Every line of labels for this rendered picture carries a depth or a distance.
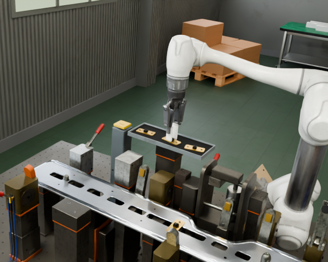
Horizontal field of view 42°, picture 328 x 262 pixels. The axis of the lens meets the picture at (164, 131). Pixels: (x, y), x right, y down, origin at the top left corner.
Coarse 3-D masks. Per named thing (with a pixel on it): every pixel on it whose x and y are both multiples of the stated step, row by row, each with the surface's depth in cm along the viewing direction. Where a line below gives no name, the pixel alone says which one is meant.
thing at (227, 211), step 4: (228, 200) 158; (232, 200) 157; (224, 204) 159; (228, 204) 157; (232, 204) 157; (224, 208) 158; (228, 208) 157; (232, 208) 158; (224, 212) 159; (228, 212) 158; (232, 212) 159; (224, 216) 159; (228, 216) 158; (220, 220) 160; (224, 220) 159; (228, 220) 159; (220, 224) 160; (224, 224) 160; (228, 224) 159
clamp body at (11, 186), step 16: (16, 176) 167; (16, 192) 160; (32, 192) 166; (16, 208) 163; (32, 208) 169; (16, 224) 168; (32, 224) 173; (16, 240) 170; (32, 240) 175; (16, 256) 173; (32, 256) 178
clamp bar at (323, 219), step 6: (324, 204) 141; (324, 210) 138; (318, 216) 142; (324, 216) 142; (318, 222) 142; (324, 222) 142; (318, 228) 144; (324, 228) 142; (318, 234) 144; (324, 234) 142; (312, 240) 144
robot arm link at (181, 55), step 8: (176, 40) 165; (184, 40) 164; (168, 48) 168; (176, 48) 165; (184, 48) 164; (192, 48) 167; (168, 56) 168; (176, 56) 165; (184, 56) 165; (192, 56) 168; (168, 64) 169; (176, 64) 166; (184, 64) 167; (192, 64) 171; (168, 72) 171; (176, 72) 168; (184, 72) 169
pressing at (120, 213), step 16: (48, 176) 181; (80, 176) 183; (64, 192) 171; (80, 192) 172; (112, 192) 174; (128, 192) 174; (96, 208) 163; (112, 208) 164; (144, 208) 165; (160, 208) 166; (128, 224) 156; (144, 224) 156; (160, 224) 157; (192, 224) 158; (160, 240) 150; (192, 240) 150; (208, 240) 151; (224, 240) 151; (208, 256) 143; (224, 256) 144; (256, 256) 145; (272, 256) 146; (288, 256) 146
